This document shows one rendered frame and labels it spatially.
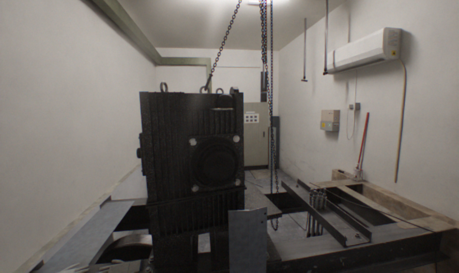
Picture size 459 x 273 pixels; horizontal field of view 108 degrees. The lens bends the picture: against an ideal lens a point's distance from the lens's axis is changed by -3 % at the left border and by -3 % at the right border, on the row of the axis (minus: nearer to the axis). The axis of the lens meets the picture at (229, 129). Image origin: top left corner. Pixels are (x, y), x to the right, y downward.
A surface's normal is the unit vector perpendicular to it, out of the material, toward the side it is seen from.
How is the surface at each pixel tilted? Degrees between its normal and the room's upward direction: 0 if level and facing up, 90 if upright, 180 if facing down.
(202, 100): 90
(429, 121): 90
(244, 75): 90
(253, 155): 90
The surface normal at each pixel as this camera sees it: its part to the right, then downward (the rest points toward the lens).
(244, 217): 0.04, 0.12
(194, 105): 0.28, 0.11
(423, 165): -0.99, 0.04
